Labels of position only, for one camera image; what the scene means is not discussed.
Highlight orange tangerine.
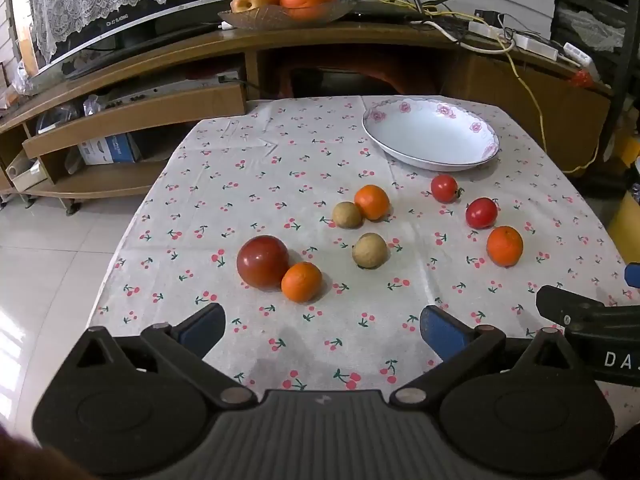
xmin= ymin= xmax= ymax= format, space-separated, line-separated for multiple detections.
xmin=354 ymin=184 xmax=391 ymax=221
xmin=280 ymin=261 xmax=323 ymax=304
xmin=486 ymin=226 xmax=524 ymax=267

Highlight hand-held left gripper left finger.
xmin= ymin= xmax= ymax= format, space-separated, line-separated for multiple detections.
xmin=67 ymin=303 xmax=258 ymax=408

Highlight yellow cable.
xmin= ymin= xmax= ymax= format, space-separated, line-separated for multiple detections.
xmin=350 ymin=0 xmax=601 ymax=176

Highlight wooden television cabinet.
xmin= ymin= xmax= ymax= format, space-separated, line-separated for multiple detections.
xmin=0 ymin=17 xmax=616 ymax=211

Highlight black router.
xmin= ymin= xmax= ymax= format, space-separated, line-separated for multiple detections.
xmin=345 ymin=0 xmax=418 ymax=22

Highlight silver media player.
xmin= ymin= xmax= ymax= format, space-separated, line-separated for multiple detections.
xmin=95 ymin=76 xmax=242 ymax=111

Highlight black television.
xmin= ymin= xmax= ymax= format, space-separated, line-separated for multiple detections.
xmin=30 ymin=0 xmax=261 ymax=78

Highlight yellow bin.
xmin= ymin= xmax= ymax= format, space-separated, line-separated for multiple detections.
xmin=607 ymin=190 xmax=640 ymax=263

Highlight blue and white box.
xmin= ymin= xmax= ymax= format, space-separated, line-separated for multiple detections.
xmin=77 ymin=132 xmax=143 ymax=166

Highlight white floral plate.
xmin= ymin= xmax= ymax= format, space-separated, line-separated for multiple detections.
xmin=362 ymin=97 xmax=501 ymax=172

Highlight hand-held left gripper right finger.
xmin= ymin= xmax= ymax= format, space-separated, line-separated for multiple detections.
xmin=390 ymin=305 xmax=596 ymax=407

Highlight glass fruit dish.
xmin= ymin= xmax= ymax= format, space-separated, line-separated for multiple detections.
xmin=217 ymin=0 xmax=358 ymax=31

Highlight white power strip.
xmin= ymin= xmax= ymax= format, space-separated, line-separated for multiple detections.
xmin=467 ymin=20 xmax=558 ymax=60

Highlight small brown kiwi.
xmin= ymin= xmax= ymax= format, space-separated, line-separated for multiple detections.
xmin=332 ymin=201 xmax=363 ymax=230
xmin=351 ymin=232 xmax=388 ymax=270

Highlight cherry print tablecloth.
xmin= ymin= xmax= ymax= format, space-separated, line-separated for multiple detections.
xmin=87 ymin=95 xmax=640 ymax=397

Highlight white cable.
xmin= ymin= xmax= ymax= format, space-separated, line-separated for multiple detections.
xmin=410 ymin=20 xmax=516 ymax=56

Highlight small red tomato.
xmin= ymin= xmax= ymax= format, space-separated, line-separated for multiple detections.
xmin=431 ymin=174 xmax=460 ymax=204
xmin=465 ymin=197 xmax=499 ymax=229

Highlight cardboard box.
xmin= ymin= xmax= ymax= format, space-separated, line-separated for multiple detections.
xmin=5 ymin=152 xmax=49 ymax=193

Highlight black metal shelf rack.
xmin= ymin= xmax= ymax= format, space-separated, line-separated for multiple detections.
xmin=554 ymin=0 xmax=640 ymax=161

